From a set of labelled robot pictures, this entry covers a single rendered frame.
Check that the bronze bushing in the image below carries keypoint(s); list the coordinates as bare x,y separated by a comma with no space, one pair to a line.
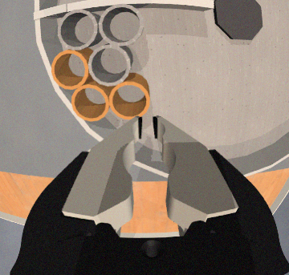
85,108
61,71
128,110

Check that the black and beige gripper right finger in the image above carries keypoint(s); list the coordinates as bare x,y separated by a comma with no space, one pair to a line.
203,185

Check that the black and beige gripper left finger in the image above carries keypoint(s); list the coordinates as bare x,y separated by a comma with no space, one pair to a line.
94,188

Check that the grey metal sleeve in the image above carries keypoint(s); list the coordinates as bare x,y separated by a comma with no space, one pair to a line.
105,21
66,30
103,77

